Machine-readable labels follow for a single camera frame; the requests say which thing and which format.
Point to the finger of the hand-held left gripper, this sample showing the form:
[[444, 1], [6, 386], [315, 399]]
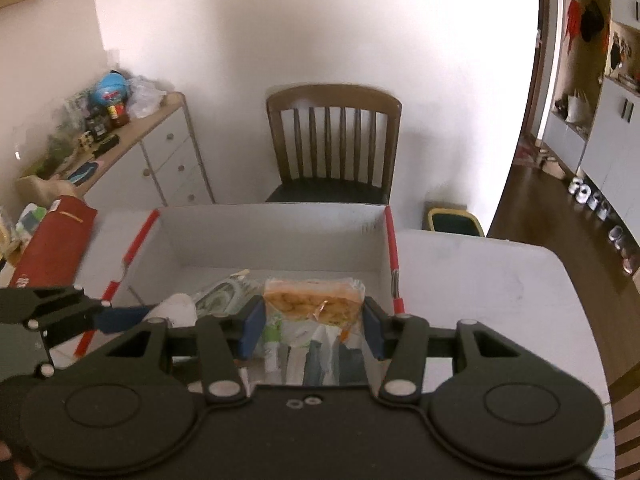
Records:
[[125, 319]]

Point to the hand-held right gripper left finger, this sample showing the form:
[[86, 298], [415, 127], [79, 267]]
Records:
[[254, 330]]

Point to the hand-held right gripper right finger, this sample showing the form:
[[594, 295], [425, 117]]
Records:
[[374, 332]]

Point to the white paper roll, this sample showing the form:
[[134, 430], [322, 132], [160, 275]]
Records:
[[175, 307]]

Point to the white cardboard box red edges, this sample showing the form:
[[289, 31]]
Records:
[[275, 240]]

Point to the green and white tube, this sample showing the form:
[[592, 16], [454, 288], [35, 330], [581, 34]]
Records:
[[272, 340]]

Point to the clear packet with green print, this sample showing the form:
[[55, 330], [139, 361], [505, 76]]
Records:
[[225, 294]]

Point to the clear plastic packet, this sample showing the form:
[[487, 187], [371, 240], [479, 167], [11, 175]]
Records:
[[320, 355]]

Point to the red paper box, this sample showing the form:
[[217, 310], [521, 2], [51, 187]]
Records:
[[50, 245]]

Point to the green and white packet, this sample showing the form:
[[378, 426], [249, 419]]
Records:
[[30, 220]]

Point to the brown paper bag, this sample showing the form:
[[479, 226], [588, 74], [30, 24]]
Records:
[[45, 187]]

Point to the yellow rimmed trash bin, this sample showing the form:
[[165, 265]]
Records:
[[452, 222]]

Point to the blue flat object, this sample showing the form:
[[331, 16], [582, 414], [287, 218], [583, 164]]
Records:
[[82, 172]]

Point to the brown wooden chair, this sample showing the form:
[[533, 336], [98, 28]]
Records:
[[330, 190], [625, 420]]

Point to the white sideboard with drawers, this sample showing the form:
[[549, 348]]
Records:
[[170, 160]]

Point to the black remote control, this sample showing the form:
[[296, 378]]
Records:
[[105, 145]]

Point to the black jar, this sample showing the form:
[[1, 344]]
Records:
[[97, 127]]

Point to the red capped bottle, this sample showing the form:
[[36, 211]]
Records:
[[117, 112]]

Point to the clear plastic bag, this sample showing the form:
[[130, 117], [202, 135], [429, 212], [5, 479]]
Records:
[[145, 97]]

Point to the blue round toy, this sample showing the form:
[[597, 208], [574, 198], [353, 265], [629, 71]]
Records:
[[110, 87]]

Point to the row of shoes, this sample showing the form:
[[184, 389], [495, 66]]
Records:
[[600, 210]]

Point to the low white cabinet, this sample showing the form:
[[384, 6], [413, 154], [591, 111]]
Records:
[[562, 140]]

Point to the white double door cabinet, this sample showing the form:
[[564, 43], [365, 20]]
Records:
[[615, 150]]

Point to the white bag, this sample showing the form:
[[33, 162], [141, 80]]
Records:
[[580, 107]]

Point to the hanging red cloth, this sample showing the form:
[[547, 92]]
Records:
[[575, 15]]

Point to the black hat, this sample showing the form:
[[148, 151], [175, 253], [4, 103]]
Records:
[[594, 20]]

